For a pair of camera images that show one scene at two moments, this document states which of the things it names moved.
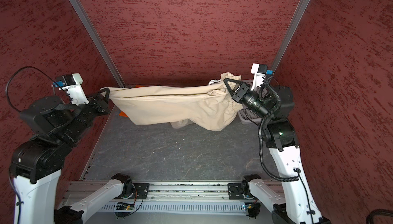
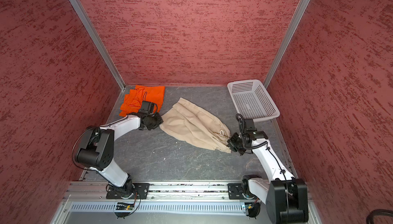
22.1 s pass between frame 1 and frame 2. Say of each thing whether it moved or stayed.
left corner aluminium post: stayed
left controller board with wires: stayed
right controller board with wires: stayed
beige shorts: moved
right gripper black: moved
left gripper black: moved
